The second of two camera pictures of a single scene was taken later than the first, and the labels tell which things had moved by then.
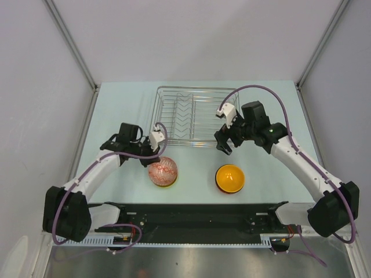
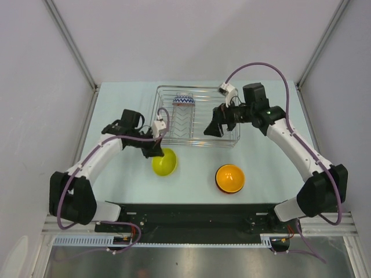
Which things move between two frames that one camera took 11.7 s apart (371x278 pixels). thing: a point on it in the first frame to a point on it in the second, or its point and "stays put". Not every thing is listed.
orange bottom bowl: x=230 y=187 stays put
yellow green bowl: x=171 y=185 to x=164 y=165
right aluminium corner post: x=343 y=4 stays put
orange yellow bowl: x=229 y=178 stays put
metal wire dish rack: x=188 y=114 stays put
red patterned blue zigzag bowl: x=164 y=172 to x=184 y=101
